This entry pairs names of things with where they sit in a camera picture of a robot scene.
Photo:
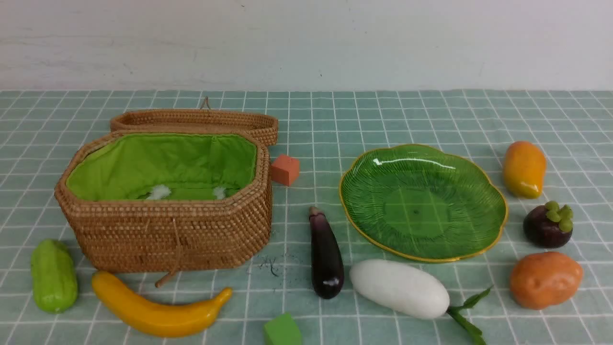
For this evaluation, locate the purple plastic eggplant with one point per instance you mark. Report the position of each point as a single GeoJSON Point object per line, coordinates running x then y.
{"type": "Point", "coordinates": [327, 269]}

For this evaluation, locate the white plastic radish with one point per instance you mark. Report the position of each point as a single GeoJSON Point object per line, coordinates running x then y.
{"type": "Point", "coordinates": [413, 292]}

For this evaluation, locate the yellow plastic banana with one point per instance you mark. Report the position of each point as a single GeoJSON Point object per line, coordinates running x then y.
{"type": "Point", "coordinates": [155, 319]}

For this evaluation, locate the orange yellow plastic mango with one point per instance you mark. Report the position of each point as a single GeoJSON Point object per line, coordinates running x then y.
{"type": "Point", "coordinates": [524, 169]}

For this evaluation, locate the dark purple plastic mangosteen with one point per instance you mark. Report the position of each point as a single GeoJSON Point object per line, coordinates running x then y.
{"type": "Point", "coordinates": [550, 225]}

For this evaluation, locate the orange brown plastic potato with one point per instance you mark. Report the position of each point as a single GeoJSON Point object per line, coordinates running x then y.
{"type": "Point", "coordinates": [540, 280]}

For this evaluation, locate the green plastic cucumber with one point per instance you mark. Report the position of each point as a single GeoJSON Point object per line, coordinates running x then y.
{"type": "Point", "coordinates": [54, 281]}

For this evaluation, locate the orange foam cube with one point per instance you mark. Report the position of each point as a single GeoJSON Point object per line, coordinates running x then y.
{"type": "Point", "coordinates": [285, 169]}

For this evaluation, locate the green glass leaf plate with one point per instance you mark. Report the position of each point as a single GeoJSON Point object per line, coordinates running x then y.
{"type": "Point", "coordinates": [422, 204]}

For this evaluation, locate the woven rattan basket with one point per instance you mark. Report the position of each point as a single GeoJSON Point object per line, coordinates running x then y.
{"type": "Point", "coordinates": [158, 234]}

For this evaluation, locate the green foam cube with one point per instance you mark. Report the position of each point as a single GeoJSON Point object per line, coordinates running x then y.
{"type": "Point", "coordinates": [282, 330]}

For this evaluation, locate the green fabric basket liner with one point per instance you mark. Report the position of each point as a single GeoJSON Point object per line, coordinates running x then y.
{"type": "Point", "coordinates": [186, 166]}

